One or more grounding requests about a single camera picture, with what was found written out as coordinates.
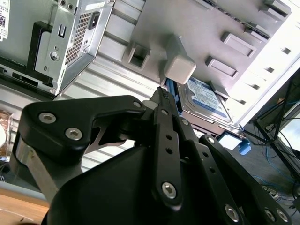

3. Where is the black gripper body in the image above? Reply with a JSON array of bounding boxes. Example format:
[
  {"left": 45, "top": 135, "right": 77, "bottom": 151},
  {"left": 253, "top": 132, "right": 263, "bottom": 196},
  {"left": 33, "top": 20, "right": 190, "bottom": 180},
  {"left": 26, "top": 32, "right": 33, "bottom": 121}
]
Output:
[{"left": 41, "top": 145, "right": 222, "bottom": 225}]

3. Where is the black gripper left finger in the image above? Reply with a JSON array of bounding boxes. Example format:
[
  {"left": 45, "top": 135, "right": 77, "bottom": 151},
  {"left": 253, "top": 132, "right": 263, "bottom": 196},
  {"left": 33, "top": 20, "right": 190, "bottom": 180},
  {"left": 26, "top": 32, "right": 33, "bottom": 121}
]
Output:
[{"left": 17, "top": 87, "right": 184, "bottom": 207}]

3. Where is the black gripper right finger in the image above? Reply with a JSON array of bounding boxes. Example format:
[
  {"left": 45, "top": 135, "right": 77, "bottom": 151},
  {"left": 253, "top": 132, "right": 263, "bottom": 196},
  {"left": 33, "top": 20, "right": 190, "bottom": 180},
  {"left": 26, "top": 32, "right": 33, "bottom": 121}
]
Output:
[{"left": 165, "top": 91, "right": 293, "bottom": 225}]

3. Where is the hard disk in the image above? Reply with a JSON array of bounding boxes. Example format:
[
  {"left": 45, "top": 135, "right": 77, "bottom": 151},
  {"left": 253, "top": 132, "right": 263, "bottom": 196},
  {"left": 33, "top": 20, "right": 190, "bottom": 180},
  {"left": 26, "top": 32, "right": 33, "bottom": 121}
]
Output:
[{"left": 165, "top": 76, "right": 253, "bottom": 155}]

